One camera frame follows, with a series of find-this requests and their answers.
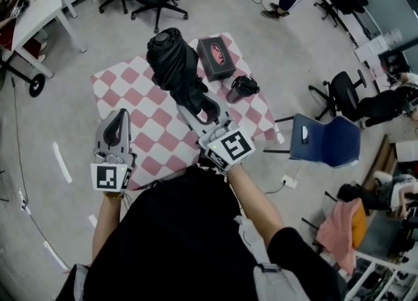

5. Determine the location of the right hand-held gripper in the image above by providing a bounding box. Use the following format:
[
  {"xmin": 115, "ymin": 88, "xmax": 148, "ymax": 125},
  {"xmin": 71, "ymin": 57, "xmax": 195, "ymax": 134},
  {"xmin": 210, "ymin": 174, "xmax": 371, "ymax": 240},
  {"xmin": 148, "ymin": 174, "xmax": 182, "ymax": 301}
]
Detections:
[{"xmin": 176, "ymin": 95, "xmax": 257, "ymax": 176}]

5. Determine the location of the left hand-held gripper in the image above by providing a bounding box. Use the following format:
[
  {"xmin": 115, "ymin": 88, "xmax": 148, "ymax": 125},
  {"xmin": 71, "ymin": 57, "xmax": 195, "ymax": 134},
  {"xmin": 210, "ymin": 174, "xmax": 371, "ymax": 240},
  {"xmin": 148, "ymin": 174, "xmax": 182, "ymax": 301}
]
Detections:
[{"xmin": 90, "ymin": 108, "xmax": 137, "ymax": 195}]

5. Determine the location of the black umbrella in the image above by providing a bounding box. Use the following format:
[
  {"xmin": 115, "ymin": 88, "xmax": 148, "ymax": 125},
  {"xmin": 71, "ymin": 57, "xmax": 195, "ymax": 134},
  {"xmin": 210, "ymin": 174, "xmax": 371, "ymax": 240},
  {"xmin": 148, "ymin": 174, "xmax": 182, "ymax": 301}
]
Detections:
[{"xmin": 146, "ymin": 27, "xmax": 219, "ymax": 121}]

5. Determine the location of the person's left forearm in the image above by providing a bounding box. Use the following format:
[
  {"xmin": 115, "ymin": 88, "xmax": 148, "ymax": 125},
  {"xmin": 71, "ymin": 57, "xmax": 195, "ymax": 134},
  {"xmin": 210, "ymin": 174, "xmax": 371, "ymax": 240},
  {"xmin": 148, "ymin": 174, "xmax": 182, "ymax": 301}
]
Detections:
[{"xmin": 91, "ymin": 191, "xmax": 124, "ymax": 265}]

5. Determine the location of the person's right forearm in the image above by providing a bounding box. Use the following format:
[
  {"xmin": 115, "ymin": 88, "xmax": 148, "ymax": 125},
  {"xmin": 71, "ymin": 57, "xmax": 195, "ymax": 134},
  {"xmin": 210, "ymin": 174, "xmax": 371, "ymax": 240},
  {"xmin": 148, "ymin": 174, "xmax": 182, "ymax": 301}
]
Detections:
[{"xmin": 226, "ymin": 161, "xmax": 289, "ymax": 249}]

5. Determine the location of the pink white checkered tablecloth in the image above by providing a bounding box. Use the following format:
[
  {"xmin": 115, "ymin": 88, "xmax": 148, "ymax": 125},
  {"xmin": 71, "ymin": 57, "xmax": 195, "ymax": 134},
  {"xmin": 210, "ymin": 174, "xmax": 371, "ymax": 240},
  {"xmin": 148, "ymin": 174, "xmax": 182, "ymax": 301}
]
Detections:
[{"xmin": 89, "ymin": 31, "xmax": 278, "ymax": 193}]

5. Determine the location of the black tissue box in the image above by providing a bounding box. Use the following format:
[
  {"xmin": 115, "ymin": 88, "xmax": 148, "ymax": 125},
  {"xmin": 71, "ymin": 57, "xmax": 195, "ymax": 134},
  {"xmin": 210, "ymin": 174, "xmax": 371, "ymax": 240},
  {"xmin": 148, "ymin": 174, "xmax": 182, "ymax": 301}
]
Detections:
[{"xmin": 197, "ymin": 35, "xmax": 237, "ymax": 82}]

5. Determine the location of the black wheel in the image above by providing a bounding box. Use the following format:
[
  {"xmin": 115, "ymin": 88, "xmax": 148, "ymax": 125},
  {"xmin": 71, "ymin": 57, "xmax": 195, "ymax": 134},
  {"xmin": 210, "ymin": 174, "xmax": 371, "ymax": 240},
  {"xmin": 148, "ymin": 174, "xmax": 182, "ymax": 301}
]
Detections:
[{"xmin": 28, "ymin": 73, "xmax": 47, "ymax": 99}]

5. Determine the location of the white power strip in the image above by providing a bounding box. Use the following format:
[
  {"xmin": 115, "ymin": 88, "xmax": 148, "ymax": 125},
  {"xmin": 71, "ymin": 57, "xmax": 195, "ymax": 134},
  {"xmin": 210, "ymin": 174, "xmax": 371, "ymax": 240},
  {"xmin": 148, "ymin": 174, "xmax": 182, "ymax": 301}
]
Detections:
[{"xmin": 281, "ymin": 174, "xmax": 299, "ymax": 190}]

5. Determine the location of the blue plastic chair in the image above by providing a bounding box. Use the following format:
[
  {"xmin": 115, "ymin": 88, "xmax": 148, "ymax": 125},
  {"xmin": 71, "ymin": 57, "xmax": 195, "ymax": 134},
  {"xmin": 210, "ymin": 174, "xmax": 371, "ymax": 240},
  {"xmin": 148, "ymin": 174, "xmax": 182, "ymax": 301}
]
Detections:
[{"xmin": 263, "ymin": 112, "xmax": 362, "ymax": 169}]

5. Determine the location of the person's black shirt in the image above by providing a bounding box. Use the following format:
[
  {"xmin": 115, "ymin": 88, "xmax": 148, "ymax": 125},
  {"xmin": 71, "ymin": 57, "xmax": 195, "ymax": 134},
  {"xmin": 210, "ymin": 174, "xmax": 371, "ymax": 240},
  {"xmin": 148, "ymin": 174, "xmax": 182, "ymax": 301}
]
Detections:
[{"xmin": 84, "ymin": 165, "xmax": 342, "ymax": 301}]

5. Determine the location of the small black office chair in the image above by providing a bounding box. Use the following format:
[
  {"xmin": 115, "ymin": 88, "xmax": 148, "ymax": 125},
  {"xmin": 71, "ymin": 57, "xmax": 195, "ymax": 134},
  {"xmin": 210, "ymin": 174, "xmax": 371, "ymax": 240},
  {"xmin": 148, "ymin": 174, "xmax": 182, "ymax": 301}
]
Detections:
[{"xmin": 308, "ymin": 69, "xmax": 367, "ymax": 123}]

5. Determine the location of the white table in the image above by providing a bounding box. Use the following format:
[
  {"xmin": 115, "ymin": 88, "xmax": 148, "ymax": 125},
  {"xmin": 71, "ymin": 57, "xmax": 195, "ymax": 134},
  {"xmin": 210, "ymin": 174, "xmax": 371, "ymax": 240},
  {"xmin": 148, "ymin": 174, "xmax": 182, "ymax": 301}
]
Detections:
[{"xmin": 0, "ymin": 0, "xmax": 88, "ymax": 79}]

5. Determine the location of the pink cloth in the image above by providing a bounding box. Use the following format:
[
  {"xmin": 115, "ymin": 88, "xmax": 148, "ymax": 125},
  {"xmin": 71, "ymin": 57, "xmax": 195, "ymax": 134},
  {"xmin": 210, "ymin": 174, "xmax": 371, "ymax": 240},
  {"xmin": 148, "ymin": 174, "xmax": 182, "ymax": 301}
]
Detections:
[{"xmin": 314, "ymin": 199, "xmax": 364, "ymax": 276}]

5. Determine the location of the black floor cable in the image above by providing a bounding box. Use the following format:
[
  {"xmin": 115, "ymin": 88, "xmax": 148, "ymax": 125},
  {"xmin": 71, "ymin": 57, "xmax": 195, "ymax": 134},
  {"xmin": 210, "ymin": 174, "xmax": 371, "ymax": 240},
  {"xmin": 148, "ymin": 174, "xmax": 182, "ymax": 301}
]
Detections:
[{"xmin": 10, "ymin": 76, "xmax": 72, "ymax": 271}]

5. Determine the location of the grey backpack strap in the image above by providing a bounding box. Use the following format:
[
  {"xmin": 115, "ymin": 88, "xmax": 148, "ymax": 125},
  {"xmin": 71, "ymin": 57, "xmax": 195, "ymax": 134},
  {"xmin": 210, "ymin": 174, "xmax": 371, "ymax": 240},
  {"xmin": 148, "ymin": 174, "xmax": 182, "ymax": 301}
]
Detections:
[
  {"xmin": 251, "ymin": 262, "xmax": 313, "ymax": 301},
  {"xmin": 54, "ymin": 262, "xmax": 91, "ymax": 301}
]

